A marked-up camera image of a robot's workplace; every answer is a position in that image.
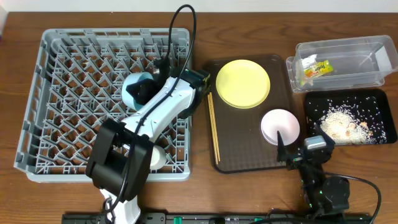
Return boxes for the black waste tray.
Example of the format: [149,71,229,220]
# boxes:
[304,89,397,146]

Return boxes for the green snack wrapper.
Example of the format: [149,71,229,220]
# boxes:
[304,60,334,78]

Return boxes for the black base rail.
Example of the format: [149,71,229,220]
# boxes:
[61,213,371,224]

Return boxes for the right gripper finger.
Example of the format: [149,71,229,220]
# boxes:
[277,131,287,162]
[313,123,335,146]

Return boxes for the white napkin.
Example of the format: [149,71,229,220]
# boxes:
[295,54,317,86]

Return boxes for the yellow plate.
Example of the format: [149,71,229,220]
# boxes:
[215,59,271,109]

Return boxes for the small white cup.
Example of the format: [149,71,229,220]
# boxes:
[150,145,167,170]

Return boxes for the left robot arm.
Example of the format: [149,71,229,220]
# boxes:
[85,61,210,223]

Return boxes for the grey plastic dish rack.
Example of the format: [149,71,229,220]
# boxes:
[14,28,190,183]

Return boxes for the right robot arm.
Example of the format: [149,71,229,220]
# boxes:
[277,124,350,220]

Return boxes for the right wooden chopstick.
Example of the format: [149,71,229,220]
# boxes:
[212,95,221,163]

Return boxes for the clear plastic bin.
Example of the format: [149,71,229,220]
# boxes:
[286,35,397,93]

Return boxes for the rice food scraps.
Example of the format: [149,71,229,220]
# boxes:
[305,96,387,145]

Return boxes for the dark brown serving tray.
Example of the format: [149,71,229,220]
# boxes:
[203,54,298,174]

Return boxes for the light blue bowl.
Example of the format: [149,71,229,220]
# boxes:
[121,72,154,111]

